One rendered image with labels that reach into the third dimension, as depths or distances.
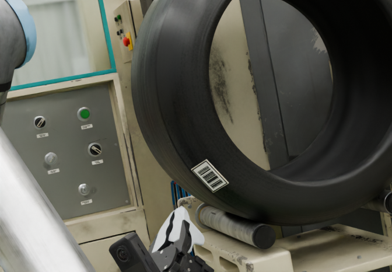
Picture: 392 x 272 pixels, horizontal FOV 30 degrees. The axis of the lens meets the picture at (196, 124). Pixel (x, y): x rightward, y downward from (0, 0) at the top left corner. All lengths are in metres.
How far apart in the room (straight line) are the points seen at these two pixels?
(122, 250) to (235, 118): 0.71
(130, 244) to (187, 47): 0.39
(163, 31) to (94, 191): 0.80
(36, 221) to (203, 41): 0.56
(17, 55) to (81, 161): 0.96
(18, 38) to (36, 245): 0.34
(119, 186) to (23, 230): 1.20
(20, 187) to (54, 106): 1.15
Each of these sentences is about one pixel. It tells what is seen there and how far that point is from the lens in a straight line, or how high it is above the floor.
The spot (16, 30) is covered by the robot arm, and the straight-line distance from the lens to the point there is 1.05.
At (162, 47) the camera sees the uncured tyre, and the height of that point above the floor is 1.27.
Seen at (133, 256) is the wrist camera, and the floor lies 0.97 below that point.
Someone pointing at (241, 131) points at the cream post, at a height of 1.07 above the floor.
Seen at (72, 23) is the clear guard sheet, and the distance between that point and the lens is 2.00.
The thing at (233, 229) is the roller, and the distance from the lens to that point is 1.45.
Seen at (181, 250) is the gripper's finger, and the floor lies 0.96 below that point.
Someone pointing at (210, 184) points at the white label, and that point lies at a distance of 1.32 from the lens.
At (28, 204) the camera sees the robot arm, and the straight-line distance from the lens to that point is 0.85.
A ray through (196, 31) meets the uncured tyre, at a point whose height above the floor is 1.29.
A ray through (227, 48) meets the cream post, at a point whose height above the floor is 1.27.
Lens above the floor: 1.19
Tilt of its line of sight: 3 degrees down
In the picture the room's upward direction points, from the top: 11 degrees counter-clockwise
